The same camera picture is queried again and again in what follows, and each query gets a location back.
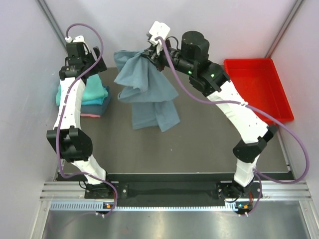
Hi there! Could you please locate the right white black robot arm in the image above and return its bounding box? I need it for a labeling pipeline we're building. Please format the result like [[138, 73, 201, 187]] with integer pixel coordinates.
[[142, 31, 277, 200]]

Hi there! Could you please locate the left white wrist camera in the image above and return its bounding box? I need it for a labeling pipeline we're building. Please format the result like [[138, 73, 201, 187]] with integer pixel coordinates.
[[65, 35, 86, 45]]

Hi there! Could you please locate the aluminium frame rail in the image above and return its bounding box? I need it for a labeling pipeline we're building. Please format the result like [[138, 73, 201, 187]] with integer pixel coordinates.
[[40, 181, 311, 201]]

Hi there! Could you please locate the teal folded t shirt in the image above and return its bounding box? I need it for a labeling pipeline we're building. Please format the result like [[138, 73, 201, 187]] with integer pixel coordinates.
[[55, 74, 108, 108]]

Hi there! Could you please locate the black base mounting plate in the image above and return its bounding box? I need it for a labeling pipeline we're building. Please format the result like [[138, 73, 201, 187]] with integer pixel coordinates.
[[84, 181, 262, 200]]

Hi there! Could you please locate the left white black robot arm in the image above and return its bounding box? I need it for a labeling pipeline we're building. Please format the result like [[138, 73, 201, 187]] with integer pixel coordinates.
[[46, 39, 115, 199]]

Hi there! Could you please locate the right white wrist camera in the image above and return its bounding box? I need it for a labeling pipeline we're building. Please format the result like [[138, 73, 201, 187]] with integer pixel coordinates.
[[147, 21, 170, 46]]

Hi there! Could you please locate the red plastic bin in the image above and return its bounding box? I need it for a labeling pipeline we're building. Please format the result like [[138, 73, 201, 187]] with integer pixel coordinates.
[[224, 58, 294, 123]]

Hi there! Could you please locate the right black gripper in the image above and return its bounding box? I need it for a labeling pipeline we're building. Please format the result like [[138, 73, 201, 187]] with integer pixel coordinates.
[[141, 40, 195, 77]]

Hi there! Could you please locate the grey-blue t shirt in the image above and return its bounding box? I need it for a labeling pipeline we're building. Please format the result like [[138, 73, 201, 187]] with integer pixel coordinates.
[[114, 50, 180, 132]]

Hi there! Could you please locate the pink folded t shirt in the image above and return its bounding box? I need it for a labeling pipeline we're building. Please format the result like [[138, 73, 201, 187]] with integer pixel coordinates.
[[80, 114, 101, 118]]

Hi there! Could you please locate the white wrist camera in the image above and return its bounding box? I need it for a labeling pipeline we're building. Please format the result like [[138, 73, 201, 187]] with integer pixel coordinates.
[[147, 21, 170, 46], [65, 35, 86, 45]]

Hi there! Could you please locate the grey slotted cable duct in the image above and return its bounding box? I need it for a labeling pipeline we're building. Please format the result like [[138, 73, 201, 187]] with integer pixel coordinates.
[[50, 201, 248, 212]]

